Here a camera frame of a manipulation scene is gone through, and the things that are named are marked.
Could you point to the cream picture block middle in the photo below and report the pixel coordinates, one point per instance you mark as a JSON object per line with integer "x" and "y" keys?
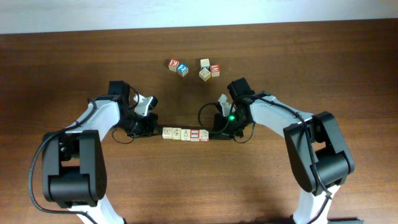
{"x": 204, "y": 74}

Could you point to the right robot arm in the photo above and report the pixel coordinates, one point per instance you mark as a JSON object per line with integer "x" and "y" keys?
{"x": 318, "y": 153}

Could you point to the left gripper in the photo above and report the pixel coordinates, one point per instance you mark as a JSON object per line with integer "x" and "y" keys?
{"x": 150, "y": 130}

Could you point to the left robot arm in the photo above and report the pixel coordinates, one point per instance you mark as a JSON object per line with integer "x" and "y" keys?
{"x": 73, "y": 167}

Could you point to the red number 3 block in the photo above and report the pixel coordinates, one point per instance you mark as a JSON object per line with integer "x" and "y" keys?
{"x": 173, "y": 65}

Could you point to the cream picture block top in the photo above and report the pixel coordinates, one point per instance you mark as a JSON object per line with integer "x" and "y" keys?
{"x": 205, "y": 63}

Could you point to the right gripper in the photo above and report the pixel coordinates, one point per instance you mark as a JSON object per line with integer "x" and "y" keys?
{"x": 221, "y": 130}

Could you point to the red letter U block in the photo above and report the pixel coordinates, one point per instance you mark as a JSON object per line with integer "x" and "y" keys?
{"x": 215, "y": 70}

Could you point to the blue number 2 block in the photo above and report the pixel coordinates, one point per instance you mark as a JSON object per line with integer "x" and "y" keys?
{"x": 182, "y": 69}

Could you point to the red number 1 block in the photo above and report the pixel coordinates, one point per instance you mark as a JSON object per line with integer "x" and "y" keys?
{"x": 195, "y": 135}

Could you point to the cream picture block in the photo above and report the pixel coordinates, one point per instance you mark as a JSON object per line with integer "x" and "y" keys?
{"x": 204, "y": 74}
{"x": 205, "y": 63}

